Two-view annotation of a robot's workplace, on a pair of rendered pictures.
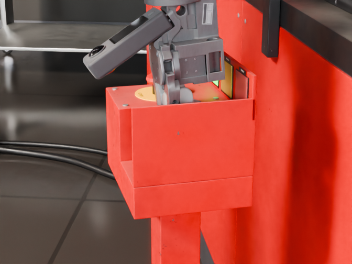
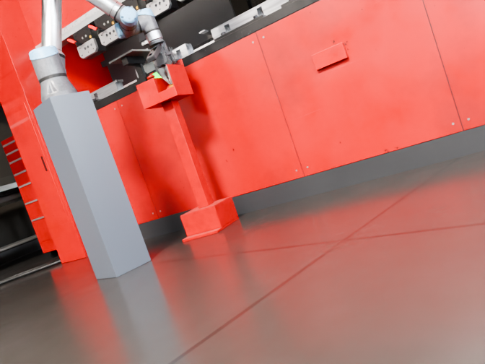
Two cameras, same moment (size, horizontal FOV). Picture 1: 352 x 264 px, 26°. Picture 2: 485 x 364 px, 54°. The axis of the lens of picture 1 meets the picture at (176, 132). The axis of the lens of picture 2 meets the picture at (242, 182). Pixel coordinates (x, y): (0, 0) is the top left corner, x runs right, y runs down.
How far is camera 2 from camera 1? 197 cm
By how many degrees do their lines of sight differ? 51
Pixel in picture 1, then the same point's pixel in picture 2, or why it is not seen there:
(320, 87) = not seen: hidden behind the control
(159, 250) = (177, 117)
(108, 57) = (155, 53)
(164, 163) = (176, 79)
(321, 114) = not seen: hidden behind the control
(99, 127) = not seen: outside the picture
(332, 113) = (191, 77)
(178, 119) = (174, 68)
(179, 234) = (178, 112)
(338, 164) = (200, 87)
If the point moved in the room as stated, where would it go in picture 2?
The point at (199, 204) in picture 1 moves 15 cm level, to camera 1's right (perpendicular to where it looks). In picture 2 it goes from (185, 92) to (206, 88)
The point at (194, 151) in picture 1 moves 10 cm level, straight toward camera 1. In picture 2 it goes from (180, 77) to (193, 69)
